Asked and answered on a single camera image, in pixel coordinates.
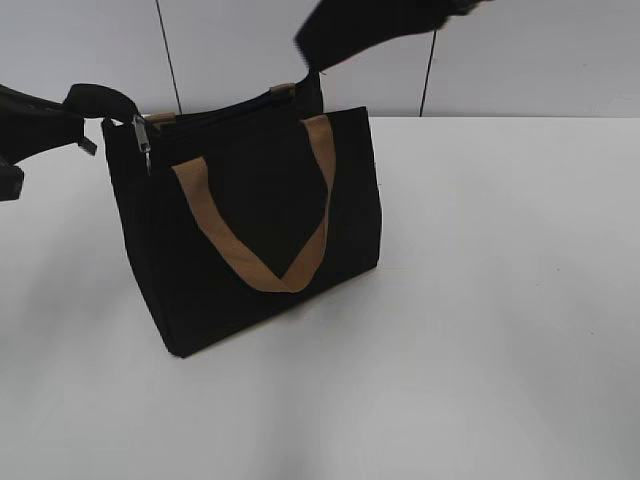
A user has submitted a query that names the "silver zipper pull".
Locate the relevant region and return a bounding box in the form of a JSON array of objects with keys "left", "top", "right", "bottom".
[{"left": 132, "top": 114, "right": 152, "bottom": 175}]

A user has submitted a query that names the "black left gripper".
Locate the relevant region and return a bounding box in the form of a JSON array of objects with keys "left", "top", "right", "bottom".
[{"left": 1, "top": 83, "right": 140, "bottom": 201}]

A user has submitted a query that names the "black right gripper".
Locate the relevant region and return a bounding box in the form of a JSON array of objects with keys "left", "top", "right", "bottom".
[{"left": 294, "top": 0, "right": 481, "bottom": 118}]

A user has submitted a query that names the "black bag with tan handles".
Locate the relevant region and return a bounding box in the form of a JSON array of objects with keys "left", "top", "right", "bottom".
[{"left": 101, "top": 78, "right": 382, "bottom": 358}]

